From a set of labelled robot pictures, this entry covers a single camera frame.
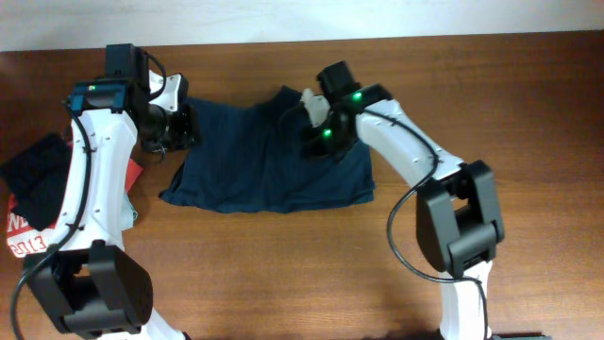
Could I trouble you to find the dark blue shorts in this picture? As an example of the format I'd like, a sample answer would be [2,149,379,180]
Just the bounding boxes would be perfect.
[159,86,375,213]

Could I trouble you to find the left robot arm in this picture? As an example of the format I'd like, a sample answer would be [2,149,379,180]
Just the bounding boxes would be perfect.
[19,43,201,340]

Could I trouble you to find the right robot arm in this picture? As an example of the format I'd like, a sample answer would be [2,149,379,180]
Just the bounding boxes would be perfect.
[300,61,505,339]

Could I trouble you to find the grey folded garment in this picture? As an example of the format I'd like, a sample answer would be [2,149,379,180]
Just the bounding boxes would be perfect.
[121,193,138,230]

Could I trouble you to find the black folded garment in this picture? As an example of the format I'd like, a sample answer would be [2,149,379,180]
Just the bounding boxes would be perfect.
[1,133,72,231]

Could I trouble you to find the red printed t-shirt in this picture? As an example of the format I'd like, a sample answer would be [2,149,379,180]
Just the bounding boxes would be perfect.
[7,159,143,258]

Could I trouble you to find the right black cable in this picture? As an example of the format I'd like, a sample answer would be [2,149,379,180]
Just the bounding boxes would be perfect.
[276,101,490,340]

